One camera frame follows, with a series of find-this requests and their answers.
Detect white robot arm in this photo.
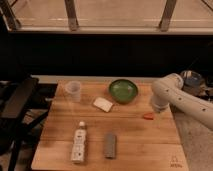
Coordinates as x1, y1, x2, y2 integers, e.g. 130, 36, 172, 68
150, 73, 213, 130

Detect green ceramic bowl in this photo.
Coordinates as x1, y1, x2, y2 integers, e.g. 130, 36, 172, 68
108, 79, 138, 104

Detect round metal object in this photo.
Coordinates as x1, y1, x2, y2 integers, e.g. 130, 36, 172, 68
180, 70, 204, 96

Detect grey rectangular block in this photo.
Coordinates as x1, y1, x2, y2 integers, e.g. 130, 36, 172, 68
104, 133, 117, 159

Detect wooden cutting board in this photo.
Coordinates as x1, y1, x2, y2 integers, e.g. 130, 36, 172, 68
31, 81, 189, 171

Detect white bottle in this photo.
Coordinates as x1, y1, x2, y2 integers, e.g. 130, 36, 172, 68
71, 121, 87, 164

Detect clear plastic measuring cup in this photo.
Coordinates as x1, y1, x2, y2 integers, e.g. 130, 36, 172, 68
65, 81, 81, 102

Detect black chair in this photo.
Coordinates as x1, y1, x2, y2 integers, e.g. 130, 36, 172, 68
0, 78, 48, 171

